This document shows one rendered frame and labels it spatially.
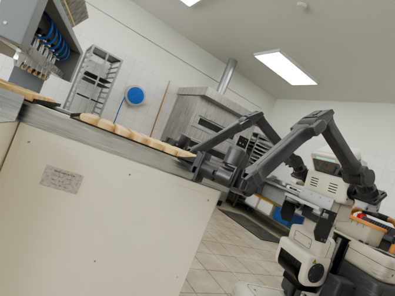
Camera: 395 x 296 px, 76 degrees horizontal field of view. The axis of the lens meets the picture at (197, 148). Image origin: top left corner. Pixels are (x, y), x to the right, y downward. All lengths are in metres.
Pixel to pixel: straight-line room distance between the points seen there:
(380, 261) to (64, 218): 1.41
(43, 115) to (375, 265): 1.56
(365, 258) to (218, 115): 3.74
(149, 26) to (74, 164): 4.74
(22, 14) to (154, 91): 4.71
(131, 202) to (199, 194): 0.24
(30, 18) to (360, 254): 1.65
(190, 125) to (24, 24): 4.02
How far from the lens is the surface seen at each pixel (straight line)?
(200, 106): 4.63
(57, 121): 0.87
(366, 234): 1.71
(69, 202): 0.90
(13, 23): 0.71
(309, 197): 1.53
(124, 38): 5.26
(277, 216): 5.29
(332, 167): 1.48
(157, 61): 5.39
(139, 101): 5.08
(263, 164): 0.87
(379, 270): 1.60
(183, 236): 0.99
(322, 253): 1.50
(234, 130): 1.41
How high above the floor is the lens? 0.96
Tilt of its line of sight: level
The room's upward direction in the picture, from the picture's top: 22 degrees clockwise
